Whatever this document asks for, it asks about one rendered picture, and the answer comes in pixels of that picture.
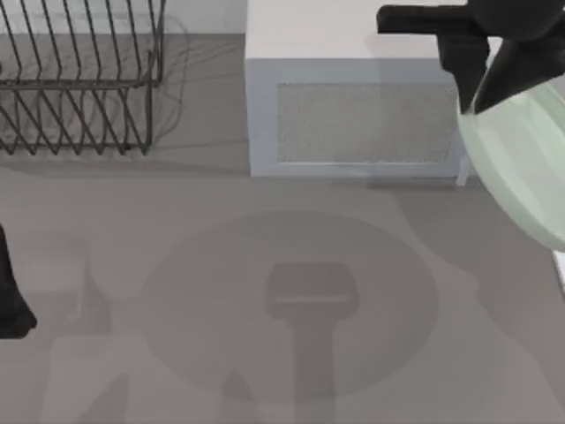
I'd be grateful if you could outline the pale green plate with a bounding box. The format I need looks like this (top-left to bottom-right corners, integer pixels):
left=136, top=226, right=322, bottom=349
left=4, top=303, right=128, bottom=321
left=456, top=51, right=565, bottom=254

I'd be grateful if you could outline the white cabinet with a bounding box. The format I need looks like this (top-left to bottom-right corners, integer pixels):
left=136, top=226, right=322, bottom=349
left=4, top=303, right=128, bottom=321
left=244, top=0, right=504, bottom=187

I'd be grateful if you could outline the dark wire dish rack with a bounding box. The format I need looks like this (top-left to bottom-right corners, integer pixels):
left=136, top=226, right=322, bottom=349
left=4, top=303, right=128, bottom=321
left=0, top=0, right=168, bottom=156

